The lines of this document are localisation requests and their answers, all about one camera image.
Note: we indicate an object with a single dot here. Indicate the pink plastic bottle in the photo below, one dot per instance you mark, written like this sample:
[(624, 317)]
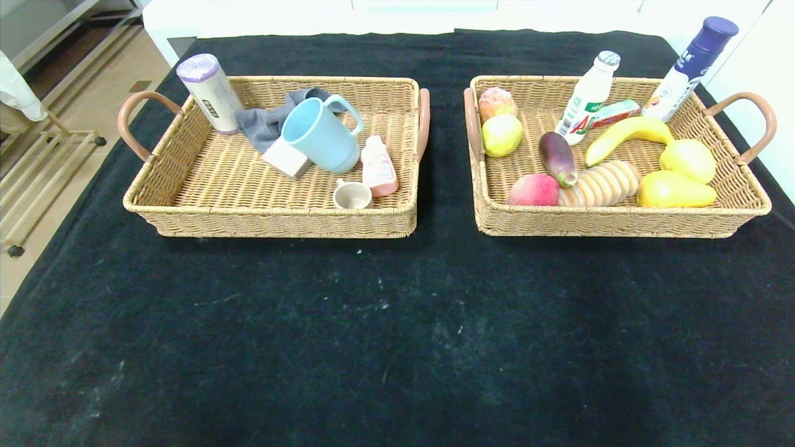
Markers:
[(380, 169)]

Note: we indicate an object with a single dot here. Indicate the light blue plastic mug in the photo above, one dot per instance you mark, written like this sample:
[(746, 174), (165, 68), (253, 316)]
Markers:
[(324, 138)]

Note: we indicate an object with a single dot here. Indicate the yellow green card box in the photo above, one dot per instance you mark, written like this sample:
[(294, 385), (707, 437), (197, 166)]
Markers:
[(287, 159)]

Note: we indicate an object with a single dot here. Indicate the purple eggplant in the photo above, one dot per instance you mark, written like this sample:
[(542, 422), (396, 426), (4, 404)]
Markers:
[(556, 156)]

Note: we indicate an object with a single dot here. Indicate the yellow pear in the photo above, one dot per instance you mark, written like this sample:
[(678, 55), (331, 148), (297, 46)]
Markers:
[(674, 191)]

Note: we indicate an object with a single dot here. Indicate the large yellow lemon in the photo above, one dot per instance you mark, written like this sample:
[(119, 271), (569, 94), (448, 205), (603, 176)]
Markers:
[(688, 158)]

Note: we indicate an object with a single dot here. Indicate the small beige cup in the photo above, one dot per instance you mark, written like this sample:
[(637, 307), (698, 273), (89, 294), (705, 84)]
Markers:
[(352, 197)]

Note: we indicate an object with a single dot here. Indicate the black table cloth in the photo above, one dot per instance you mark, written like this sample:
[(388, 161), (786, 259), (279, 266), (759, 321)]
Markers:
[(404, 341)]

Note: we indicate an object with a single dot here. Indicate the yellow green apple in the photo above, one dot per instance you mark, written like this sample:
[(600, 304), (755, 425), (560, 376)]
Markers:
[(502, 136)]

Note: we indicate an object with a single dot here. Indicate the red peach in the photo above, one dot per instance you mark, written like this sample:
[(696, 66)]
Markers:
[(534, 190)]

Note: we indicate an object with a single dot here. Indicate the pink orange pastry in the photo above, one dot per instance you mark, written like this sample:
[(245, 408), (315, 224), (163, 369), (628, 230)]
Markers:
[(495, 102)]

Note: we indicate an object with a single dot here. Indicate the grey cloth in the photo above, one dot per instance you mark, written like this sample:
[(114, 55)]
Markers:
[(261, 125)]

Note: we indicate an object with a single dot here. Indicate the sliced bread loaf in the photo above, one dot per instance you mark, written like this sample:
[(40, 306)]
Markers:
[(599, 184)]

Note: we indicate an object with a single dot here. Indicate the white canister with purple lid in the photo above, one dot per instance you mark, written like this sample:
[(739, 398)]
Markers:
[(214, 99)]

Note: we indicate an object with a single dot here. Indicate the white milk bottle grey cap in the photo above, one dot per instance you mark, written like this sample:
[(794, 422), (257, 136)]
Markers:
[(584, 99)]

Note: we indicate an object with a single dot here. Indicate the white table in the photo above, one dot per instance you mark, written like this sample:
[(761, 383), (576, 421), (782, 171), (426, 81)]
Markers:
[(279, 15)]

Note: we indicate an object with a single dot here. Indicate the green and red small box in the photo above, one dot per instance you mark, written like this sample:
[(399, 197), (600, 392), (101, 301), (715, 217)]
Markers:
[(618, 113)]

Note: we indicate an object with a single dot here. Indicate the yellow banana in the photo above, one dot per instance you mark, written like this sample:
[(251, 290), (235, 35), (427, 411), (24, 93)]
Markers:
[(627, 131)]

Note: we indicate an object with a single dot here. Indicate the white bottle with blue cap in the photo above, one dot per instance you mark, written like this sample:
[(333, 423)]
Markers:
[(677, 81)]

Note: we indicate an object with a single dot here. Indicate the gold metal rack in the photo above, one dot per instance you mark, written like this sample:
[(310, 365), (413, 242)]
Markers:
[(68, 133)]

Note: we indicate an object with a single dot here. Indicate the white hanging fabric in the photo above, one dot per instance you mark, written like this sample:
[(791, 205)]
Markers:
[(15, 93)]

